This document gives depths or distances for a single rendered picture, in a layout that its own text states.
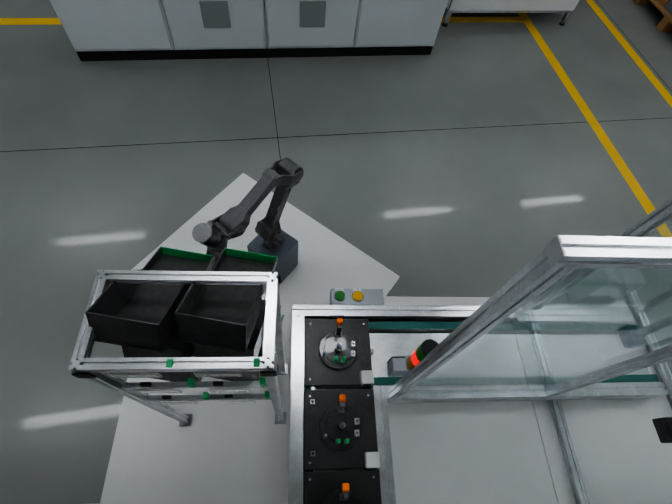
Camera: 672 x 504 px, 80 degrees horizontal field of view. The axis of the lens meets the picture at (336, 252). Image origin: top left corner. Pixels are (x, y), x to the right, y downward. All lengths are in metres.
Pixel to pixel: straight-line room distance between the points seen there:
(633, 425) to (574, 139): 2.80
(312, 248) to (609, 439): 1.36
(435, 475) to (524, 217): 2.27
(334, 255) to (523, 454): 1.03
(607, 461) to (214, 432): 1.41
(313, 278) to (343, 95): 2.39
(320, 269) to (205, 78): 2.62
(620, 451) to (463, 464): 0.60
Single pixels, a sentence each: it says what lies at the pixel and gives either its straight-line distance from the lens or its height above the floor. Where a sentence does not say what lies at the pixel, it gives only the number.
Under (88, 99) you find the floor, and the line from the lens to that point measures 4.00.
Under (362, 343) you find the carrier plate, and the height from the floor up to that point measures 0.97.
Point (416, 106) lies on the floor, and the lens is 3.86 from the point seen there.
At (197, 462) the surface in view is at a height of 0.86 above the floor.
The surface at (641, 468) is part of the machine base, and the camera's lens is 1.97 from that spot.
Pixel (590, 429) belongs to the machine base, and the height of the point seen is 0.86.
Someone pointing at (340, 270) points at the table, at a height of 0.86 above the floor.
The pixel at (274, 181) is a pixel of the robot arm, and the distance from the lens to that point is 1.22.
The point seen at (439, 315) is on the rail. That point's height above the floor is 0.96.
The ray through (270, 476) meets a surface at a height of 0.86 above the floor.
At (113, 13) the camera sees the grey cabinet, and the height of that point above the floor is 0.43.
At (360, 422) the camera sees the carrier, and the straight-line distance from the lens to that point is 1.42.
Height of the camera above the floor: 2.39
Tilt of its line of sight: 60 degrees down
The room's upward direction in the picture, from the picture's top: 11 degrees clockwise
